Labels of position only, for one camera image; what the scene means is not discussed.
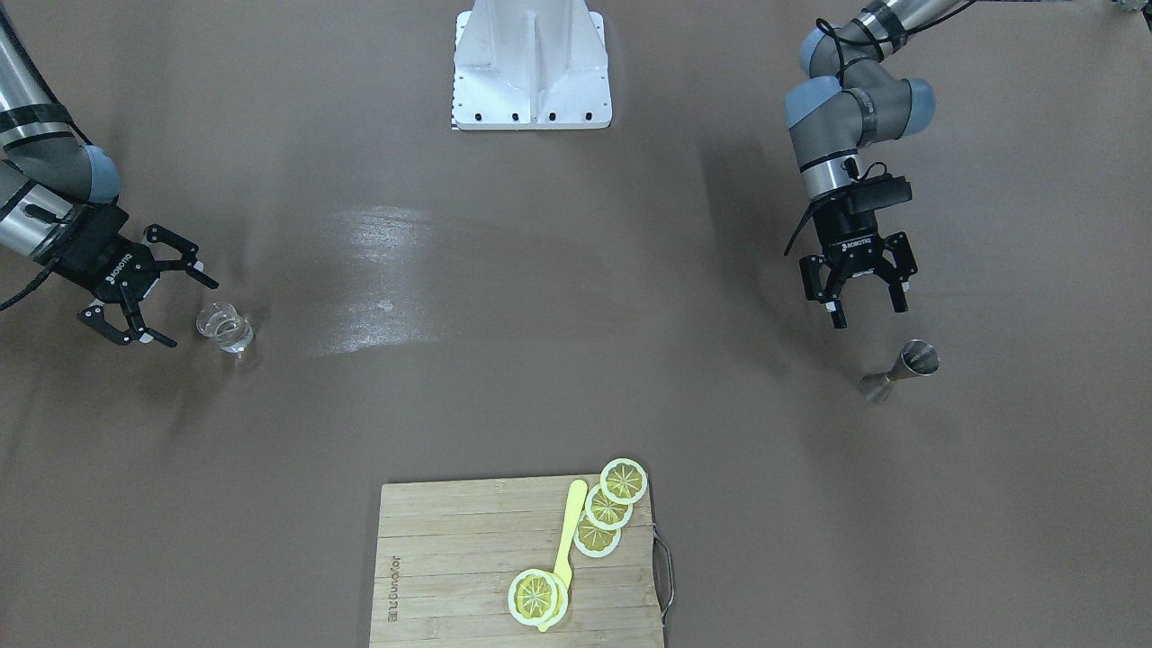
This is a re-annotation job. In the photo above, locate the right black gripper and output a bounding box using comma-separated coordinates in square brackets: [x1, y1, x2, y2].
[54, 205, 220, 348]

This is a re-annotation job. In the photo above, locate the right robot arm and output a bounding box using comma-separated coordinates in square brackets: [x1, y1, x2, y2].
[1, 13, 218, 347]

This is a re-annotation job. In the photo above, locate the lemon slice end of row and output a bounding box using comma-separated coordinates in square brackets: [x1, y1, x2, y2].
[599, 458, 649, 505]

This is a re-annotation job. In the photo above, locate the steel double jigger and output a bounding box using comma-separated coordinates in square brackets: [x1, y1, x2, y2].
[859, 339, 940, 402]

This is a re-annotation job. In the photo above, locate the lemon slice middle of row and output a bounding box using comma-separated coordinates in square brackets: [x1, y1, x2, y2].
[585, 485, 634, 532]

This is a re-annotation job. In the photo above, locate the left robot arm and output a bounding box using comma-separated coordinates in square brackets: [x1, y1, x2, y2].
[785, 1, 964, 329]

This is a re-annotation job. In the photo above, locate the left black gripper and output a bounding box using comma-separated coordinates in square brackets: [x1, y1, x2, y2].
[799, 199, 918, 329]

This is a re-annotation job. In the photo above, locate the lemon slice on knife tip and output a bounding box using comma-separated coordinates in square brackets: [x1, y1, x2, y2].
[508, 568, 569, 633]

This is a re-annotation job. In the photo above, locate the wooden cutting board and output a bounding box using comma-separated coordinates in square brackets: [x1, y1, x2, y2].
[369, 475, 665, 647]

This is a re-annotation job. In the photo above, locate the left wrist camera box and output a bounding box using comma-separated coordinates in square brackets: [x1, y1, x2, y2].
[844, 173, 914, 214]

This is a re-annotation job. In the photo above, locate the clear glass cup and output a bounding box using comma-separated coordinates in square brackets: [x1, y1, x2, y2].
[196, 302, 253, 354]

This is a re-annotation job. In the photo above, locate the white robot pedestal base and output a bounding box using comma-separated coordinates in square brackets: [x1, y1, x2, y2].
[450, 1, 613, 131]

